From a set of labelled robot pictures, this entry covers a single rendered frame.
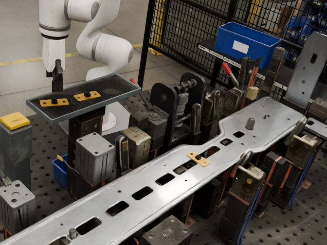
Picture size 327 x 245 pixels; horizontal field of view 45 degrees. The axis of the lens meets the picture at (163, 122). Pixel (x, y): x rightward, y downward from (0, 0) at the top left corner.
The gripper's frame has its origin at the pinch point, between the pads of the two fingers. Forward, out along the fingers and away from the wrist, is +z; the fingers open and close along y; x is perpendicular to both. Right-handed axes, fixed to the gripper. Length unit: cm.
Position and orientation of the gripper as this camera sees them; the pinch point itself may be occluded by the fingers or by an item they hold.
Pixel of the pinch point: (54, 81)
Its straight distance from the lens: 124.0
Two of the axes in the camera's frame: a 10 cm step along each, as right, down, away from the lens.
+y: 4.0, 5.6, -7.3
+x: 9.0, -1.0, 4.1
